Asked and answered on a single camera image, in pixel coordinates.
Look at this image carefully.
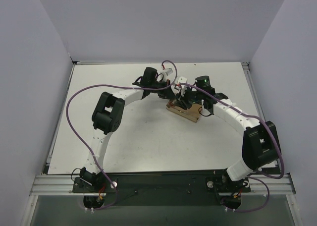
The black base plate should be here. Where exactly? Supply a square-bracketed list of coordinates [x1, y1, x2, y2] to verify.
[72, 170, 251, 209]

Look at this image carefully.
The brown cardboard express box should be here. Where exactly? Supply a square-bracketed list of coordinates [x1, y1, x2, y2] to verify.
[166, 101, 202, 123]

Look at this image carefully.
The aluminium back rail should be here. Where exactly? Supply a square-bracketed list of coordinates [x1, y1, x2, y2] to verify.
[73, 60, 250, 66]

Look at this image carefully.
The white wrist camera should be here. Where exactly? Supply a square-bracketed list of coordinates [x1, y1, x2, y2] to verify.
[160, 68, 173, 79]
[171, 76, 188, 97]

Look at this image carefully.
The aluminium rail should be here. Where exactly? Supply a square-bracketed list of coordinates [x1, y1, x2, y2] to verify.
[73, 60, 250, 66]
[30, 175, 296, 196]

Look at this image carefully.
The aluminium front rail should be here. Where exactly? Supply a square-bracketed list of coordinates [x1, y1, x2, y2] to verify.
[30, 175, 296, 196]

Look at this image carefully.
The red black utility knife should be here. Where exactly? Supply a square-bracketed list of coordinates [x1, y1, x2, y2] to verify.
[169, 99, 179, 107]

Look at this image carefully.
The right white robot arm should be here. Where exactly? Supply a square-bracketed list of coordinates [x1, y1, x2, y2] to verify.
[174, 76, 285, 182]

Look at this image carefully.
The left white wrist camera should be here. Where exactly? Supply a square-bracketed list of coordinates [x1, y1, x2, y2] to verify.
[160, 68, 173, 79]

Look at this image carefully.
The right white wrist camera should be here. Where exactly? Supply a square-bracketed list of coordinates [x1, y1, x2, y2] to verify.
[171, 76, 188, 97]

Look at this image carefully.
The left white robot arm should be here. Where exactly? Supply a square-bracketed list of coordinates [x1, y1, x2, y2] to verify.
[79, 67, 174, 192]

